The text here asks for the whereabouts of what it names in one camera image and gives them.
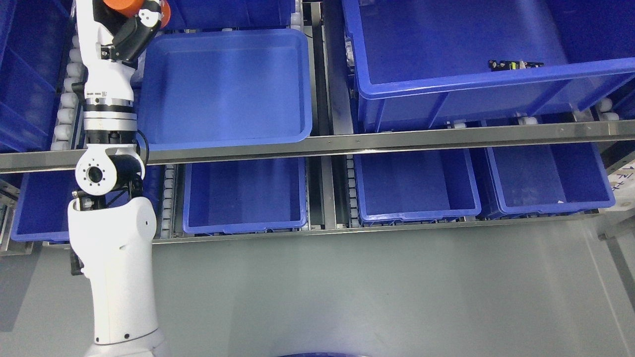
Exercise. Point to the small black electronic component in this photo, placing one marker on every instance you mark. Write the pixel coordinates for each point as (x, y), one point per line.
(503, 65)

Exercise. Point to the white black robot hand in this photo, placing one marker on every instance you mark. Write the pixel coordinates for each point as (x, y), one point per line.
(110, 45)

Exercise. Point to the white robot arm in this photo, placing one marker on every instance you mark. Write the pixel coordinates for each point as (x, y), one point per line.
(111, 226)

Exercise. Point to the blue bin lower centre right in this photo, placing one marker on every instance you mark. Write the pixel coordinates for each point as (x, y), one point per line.
(416, 186)

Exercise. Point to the blue bin top centre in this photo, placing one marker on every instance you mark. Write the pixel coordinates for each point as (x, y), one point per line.
(218, 14)

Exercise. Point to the shallow blue tray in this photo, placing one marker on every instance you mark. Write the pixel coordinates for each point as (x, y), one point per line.
(226, 89)

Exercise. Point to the blue bin lower middle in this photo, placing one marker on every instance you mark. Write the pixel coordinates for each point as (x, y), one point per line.
(250, 196)

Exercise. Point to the large blue bin upper right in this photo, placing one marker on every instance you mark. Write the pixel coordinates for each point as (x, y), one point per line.
(421, 64)

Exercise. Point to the orange cylindrical capacitor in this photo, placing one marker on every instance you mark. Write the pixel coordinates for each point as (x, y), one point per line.
(130, 7)

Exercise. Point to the blue bin lower far right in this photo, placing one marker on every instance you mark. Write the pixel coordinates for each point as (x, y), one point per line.
(549, 179)

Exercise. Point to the white roller track left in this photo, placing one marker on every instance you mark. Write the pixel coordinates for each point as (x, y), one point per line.
(68, 121)

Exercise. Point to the steel shelf front rail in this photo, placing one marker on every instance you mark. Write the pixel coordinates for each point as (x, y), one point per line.
(428, 140)

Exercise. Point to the white paper label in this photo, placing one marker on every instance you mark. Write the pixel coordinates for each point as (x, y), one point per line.
(622, 184)

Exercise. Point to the blue bin lower left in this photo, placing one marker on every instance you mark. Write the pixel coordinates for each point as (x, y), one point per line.
(41, 213)

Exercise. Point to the blue bin upper left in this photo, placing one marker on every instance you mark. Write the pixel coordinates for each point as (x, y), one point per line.
(34, 40)

